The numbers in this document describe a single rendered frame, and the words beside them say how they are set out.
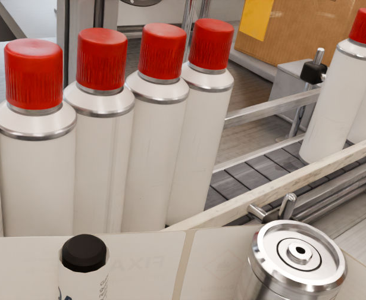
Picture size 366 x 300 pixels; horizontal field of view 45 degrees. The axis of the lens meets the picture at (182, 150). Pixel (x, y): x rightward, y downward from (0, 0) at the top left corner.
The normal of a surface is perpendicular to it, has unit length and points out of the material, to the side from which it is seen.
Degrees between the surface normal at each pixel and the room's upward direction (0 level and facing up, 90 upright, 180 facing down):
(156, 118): 90
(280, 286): 90
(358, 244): 0
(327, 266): 0
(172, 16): 45
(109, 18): 90
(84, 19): 90
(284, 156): 0
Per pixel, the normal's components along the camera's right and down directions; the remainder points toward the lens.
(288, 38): -0.65, 0.32
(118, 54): 0.77, 0.44
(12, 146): -0.29, 0.47
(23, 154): -0.03, 0.53
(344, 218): 0.15, -0.83
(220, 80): 0.50, -0.29
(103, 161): 0.35, 0.55
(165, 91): 0.27, -0.25
